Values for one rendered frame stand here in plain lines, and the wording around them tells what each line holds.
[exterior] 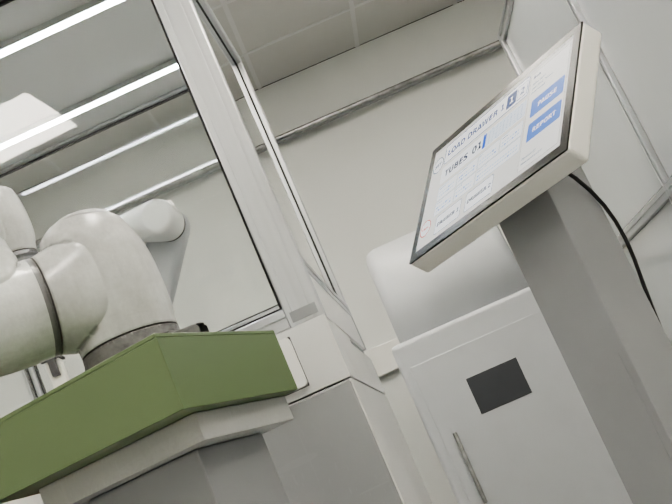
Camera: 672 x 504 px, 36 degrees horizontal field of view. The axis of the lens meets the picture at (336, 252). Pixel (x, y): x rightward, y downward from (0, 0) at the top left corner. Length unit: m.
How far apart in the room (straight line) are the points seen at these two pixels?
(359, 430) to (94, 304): 0.82
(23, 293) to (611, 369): 1.07
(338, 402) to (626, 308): 0.63
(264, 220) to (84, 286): 0.79
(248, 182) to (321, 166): 3.41
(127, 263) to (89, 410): 0.27
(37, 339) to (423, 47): 4.56
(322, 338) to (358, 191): 3.47
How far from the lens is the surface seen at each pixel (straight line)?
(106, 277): 1.55
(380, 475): 2.17
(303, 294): 2.21
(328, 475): 2.18
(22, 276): 1.55
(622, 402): 2.00
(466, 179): 2.10
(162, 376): 1.34
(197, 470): 1.44
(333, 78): 5.84
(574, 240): 1.98
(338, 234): 5.58
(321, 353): 2.19
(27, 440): 1.47
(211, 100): 2.36
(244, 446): 1.55
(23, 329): 1.53
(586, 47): 1.97
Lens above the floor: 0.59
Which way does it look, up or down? 12 degrees up
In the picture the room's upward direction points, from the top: 24 degrees counter-clockwise
